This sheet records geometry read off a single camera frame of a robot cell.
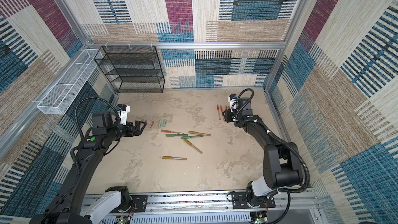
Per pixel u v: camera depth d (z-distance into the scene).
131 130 0.67
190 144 0.92
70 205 0.39
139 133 0.69
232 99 0.81
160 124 1.02
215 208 0.73
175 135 0.95
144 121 0.74
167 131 0.99
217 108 1.09
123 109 0.67
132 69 1.10
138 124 0.70
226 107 1.09
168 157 0.88
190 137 0.95
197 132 0.96
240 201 0.73
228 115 0.81
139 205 0.73
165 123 1.02
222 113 0.89
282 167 0.44
